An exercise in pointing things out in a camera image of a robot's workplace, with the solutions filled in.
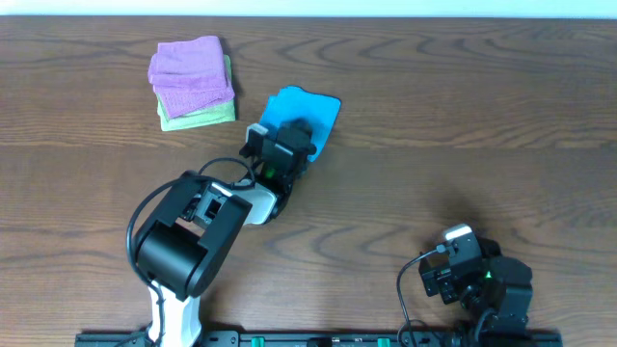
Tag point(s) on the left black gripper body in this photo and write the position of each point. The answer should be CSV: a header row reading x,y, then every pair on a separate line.
x,y
293,143

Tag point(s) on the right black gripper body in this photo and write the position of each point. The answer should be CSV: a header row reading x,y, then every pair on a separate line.
x,y
438,282

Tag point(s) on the blue microfiber cloth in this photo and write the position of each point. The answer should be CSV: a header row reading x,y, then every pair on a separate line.
x,y
293,103

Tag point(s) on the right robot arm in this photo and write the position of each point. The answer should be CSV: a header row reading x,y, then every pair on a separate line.
x,y
495,291

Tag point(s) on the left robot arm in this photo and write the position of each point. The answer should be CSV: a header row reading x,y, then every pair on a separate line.
x,y
181,233

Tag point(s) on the folded green cloth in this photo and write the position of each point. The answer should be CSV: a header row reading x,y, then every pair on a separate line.
x,y
217,113

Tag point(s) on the folded purple cloth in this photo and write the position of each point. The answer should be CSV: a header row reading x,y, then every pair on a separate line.
x,y
190,75

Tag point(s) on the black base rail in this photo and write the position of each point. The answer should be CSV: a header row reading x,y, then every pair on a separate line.
x,y
236,339

